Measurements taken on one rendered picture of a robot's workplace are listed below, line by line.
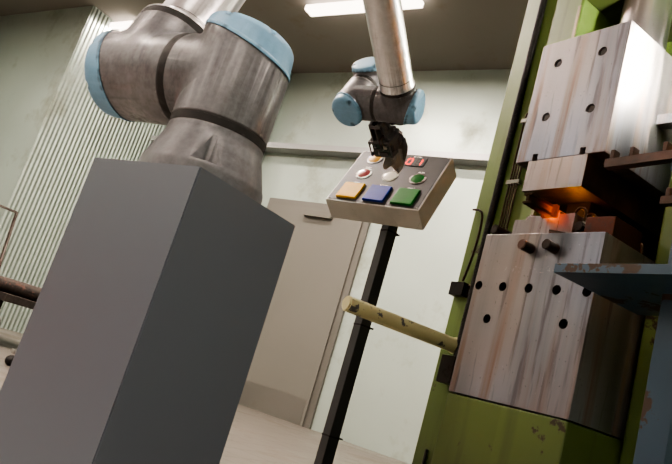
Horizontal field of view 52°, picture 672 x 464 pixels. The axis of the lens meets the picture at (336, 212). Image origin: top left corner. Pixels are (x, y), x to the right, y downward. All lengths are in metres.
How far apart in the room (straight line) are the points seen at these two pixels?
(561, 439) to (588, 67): 1.03
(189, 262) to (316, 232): 6.18
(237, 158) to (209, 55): 0.16
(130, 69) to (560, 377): 1.14
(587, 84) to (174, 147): 1.38
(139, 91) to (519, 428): 1.14
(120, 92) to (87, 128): 7.49
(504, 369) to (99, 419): 1.15
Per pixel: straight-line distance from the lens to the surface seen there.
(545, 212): 1.91
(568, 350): 1.70
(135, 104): 1.14
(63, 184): 8.49
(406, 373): 6.23
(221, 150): 0.97
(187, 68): 1.06
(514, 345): 1.80
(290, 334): 6.88
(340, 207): 2.24
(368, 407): 6.35
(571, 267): 1.48
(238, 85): 1.01
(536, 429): 1.71
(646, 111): 2.11
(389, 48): 1.64
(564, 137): 2.04
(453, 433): 1.87
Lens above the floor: 0.38
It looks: 14 degrees up
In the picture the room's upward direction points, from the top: 17 degrees clockwise
